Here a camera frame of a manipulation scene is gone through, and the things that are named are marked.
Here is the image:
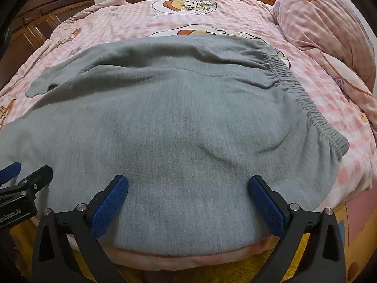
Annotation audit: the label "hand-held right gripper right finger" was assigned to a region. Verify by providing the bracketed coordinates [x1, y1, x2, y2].
[248, 175, 346, 283]

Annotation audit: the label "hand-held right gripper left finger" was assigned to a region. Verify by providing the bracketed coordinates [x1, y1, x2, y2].
[31, 175, 129, 283]

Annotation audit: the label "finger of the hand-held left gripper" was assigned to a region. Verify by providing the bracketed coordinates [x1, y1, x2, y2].
[0, 162, 22, 187]
[0, 165, 54, 205]

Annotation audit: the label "grey pants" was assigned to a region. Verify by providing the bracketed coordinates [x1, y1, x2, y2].
[0, 34, 350, 255]

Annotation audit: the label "yellow fuzzy garment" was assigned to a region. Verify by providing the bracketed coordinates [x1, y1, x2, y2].
[12, 221, 308, 283]

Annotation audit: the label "dark wooden wardrobe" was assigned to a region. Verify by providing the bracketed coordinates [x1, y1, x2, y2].
[0, 0, 96, 90]

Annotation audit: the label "pink checked printed blanket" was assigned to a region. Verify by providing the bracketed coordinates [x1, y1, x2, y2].
[0, 0, 377, 273]

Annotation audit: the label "pink checked pillow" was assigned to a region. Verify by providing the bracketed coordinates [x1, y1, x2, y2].
[272, 0, 377, 92]

